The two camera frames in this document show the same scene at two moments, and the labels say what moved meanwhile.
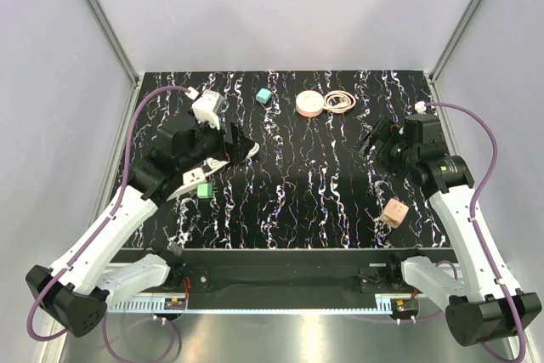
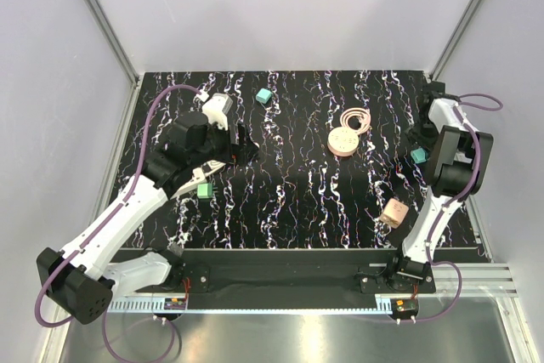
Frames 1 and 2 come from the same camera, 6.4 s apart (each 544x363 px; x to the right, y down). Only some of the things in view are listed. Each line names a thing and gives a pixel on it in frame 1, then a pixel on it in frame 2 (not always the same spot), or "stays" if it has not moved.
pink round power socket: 309,103 to 342,141
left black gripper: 235,151 stays
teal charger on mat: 263,95 stays
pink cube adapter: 394,212 stays
